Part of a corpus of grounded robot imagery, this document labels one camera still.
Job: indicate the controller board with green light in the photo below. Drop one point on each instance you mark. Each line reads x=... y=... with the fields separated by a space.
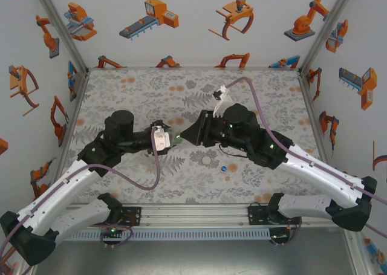
x=116 y=231
x=279 y=235

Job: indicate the floral patterned table mat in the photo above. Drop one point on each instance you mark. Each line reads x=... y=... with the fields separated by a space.
x=193 y=184

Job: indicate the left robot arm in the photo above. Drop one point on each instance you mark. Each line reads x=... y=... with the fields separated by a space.
x=60 y=190

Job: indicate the soda bottle with green label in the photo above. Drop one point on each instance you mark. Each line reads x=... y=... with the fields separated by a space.
x=176 y=139

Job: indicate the white tea bottle cap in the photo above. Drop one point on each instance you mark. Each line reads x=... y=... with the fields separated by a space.
x=206 y=160

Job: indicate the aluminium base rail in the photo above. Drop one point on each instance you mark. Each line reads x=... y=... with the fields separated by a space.
x=193 y=214

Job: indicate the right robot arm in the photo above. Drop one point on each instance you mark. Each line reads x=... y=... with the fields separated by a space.
x=320 y=172

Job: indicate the blue bottle cap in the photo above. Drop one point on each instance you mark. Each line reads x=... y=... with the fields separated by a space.
x=223 y=168

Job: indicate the aluminium frame post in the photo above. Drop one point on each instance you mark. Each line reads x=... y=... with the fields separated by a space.
x=62 y=30
x=327 y=30

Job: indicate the aluminium side rail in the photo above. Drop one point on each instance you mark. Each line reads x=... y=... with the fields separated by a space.
x=315 y=121
x=73 y=121

